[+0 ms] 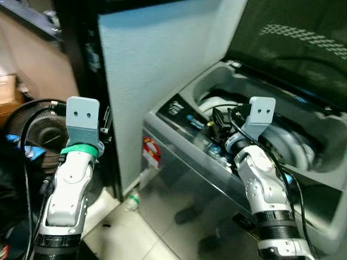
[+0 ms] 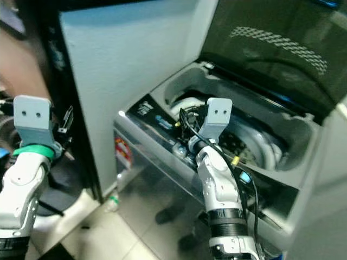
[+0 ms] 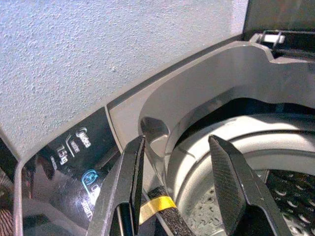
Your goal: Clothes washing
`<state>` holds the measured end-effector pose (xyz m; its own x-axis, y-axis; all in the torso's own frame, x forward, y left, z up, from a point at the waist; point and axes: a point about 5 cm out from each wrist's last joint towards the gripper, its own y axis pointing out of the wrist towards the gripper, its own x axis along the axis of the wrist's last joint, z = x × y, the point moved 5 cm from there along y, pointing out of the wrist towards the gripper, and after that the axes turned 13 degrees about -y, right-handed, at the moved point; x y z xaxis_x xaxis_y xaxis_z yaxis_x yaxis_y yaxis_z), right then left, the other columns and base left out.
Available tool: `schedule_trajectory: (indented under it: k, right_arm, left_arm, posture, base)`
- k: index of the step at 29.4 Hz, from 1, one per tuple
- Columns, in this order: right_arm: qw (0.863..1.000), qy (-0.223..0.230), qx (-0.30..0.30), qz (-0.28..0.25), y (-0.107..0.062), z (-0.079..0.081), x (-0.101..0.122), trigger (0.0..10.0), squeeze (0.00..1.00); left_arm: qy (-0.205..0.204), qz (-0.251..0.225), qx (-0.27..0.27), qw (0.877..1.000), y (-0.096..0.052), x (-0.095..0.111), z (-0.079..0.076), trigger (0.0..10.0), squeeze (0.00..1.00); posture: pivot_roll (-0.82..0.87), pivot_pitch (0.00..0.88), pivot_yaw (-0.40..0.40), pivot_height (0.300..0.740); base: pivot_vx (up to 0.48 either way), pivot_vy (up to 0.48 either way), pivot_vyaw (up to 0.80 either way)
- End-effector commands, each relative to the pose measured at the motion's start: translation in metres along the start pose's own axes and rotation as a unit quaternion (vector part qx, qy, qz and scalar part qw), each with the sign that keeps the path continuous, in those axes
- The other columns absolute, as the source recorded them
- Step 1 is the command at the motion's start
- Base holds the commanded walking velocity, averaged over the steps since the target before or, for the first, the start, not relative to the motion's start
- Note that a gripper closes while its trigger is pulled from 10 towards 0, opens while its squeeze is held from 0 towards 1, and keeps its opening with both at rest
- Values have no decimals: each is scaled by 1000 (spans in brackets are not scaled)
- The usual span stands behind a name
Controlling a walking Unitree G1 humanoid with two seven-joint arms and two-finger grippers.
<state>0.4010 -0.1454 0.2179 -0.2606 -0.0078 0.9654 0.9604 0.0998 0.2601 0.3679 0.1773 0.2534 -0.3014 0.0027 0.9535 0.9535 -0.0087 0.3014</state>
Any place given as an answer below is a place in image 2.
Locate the steel washer drum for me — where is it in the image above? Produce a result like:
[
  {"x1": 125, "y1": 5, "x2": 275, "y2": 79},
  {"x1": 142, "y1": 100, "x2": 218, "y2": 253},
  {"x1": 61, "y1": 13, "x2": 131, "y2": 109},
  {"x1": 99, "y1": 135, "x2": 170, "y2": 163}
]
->
[{"x1": 168, "y1": 95, "x2": 286, "y2": 172}]

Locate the black tall cabinet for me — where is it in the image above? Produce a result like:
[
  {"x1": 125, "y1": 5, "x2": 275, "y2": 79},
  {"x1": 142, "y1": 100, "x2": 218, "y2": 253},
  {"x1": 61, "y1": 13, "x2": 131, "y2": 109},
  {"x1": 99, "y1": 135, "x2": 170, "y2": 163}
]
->
[{"x1": 26, "y1": 0, "x2": 105, "y2": 202}]

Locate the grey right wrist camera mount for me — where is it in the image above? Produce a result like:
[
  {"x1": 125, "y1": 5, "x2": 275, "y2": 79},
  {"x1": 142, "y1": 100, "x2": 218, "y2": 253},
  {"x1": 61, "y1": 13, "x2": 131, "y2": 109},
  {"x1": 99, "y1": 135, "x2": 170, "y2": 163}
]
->
[{"x1": 197, "y1": 97, "x2": 233, "y2": 144}]

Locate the green wrist band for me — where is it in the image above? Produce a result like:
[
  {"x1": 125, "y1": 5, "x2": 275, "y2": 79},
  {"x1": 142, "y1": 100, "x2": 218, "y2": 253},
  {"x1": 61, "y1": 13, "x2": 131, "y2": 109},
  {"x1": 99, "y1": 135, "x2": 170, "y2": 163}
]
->
[{"x1": 11, "y1": 144, "x2": 56, "y2": 161}]

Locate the light grey textured panel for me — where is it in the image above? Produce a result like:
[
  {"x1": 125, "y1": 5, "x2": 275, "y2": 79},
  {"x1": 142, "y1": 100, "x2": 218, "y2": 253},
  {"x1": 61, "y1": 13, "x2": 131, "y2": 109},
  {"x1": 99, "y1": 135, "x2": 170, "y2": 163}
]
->
[{"x1": 59, "y1": 0, "x2": 220, "y2": 199}]

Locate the grey top-load washing machine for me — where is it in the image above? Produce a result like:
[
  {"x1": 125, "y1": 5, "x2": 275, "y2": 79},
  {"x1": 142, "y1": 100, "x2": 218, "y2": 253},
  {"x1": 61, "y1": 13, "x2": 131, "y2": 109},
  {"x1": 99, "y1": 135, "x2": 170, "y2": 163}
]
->
[{"x1": 113, "y1": 60, "x2": 327, "y2": 260}]

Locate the dark shelf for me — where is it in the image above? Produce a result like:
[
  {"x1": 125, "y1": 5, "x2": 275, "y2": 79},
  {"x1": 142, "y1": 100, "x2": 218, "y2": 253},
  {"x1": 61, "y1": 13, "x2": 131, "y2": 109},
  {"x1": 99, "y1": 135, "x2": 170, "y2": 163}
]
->
[{"x1": 0, "y1": 0, "x2": 29, "y2": 40}]

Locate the dark glass washer lid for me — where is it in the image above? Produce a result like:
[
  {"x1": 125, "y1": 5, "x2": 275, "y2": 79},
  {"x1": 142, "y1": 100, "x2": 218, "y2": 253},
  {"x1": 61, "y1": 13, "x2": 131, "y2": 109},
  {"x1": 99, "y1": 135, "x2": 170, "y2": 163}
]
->
[{"x1": 197, "y1": 0, "x2": 347, "y2": 124}]

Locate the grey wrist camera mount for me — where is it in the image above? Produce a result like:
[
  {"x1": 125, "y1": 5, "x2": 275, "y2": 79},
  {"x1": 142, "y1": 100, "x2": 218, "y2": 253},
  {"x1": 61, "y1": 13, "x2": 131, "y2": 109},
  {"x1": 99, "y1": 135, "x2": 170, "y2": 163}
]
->
[
  {"x1": 197, "y1": 97, "x2": 233, "y2": 144},
  {"x1": 12, "y1": 95, "x2": 58, "y2": 150}
]

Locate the small green-capped bottle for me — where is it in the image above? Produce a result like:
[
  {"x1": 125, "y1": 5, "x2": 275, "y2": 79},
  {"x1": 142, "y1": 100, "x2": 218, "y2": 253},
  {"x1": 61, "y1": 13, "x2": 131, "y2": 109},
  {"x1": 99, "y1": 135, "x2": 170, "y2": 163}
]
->
[{"x1": 104, "y1": 194, "x2": 121, "y2": 213}]

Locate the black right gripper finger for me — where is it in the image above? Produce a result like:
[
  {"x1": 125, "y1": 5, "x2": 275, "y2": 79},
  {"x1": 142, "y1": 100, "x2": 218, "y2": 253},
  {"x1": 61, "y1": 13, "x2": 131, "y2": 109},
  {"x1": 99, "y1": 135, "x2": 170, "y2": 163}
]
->
[{"x1": 175, "y1": 110, "x2": 190, "y2": 136}]

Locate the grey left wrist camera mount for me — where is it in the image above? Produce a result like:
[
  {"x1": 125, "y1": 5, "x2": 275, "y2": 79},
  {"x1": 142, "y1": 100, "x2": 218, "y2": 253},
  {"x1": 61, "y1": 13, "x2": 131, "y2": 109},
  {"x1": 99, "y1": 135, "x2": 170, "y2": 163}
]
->
[{"x1": 12, "y1": 95, "x2": 58, "y2": 150}]

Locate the red round washer sticker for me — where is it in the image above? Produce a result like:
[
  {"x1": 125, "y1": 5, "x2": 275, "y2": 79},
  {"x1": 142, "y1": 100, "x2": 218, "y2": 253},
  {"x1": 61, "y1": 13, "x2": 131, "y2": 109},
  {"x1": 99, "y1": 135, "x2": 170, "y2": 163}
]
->
[{"x1": 114, "y1": 136, "x2": 134, "y2": 169}]

